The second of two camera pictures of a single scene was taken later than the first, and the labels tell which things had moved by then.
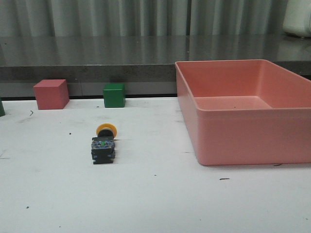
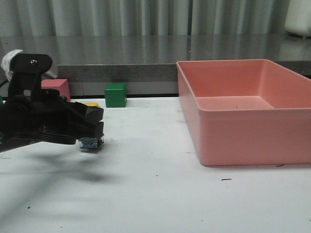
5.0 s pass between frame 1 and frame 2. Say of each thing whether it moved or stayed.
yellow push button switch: moved
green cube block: stayed
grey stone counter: stayed
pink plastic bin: stayed
